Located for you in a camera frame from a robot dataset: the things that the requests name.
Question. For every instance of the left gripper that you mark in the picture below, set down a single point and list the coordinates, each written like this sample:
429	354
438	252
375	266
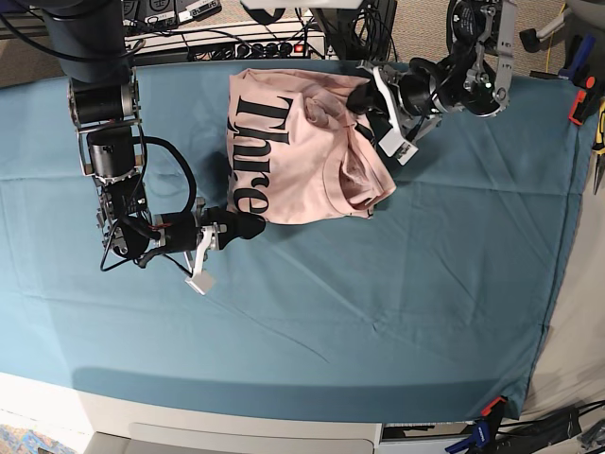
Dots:
408	99

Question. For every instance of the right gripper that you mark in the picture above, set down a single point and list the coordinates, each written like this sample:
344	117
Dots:
183	232

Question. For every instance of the pink T-shirt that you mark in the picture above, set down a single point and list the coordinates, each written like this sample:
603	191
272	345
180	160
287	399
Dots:
297	154

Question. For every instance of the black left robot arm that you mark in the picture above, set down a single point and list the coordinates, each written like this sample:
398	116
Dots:
475	76

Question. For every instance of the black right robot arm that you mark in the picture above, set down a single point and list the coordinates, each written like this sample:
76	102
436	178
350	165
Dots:
88	37

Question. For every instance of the red clamp upper right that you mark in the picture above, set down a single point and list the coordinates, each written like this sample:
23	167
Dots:
576	114

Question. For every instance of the teal table cloth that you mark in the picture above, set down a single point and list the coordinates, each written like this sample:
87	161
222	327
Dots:
424	313

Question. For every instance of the red black clamp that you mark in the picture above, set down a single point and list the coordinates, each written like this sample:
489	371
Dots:
489	408

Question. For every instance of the blue spring clamp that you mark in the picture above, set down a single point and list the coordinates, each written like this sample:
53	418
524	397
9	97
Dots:
482	435

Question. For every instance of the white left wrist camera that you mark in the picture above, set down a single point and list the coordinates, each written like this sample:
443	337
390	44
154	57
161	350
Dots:
396	146

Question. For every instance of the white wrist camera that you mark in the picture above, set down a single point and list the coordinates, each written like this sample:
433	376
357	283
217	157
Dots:
201	282
396	146

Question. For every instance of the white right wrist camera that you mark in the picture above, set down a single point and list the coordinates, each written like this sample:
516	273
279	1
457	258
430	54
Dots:
201	282

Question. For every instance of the white power strip red switch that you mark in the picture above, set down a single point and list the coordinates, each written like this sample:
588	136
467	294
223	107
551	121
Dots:
221	45

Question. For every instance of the yellow handled pliers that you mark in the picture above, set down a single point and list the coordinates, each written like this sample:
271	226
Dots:
599	148

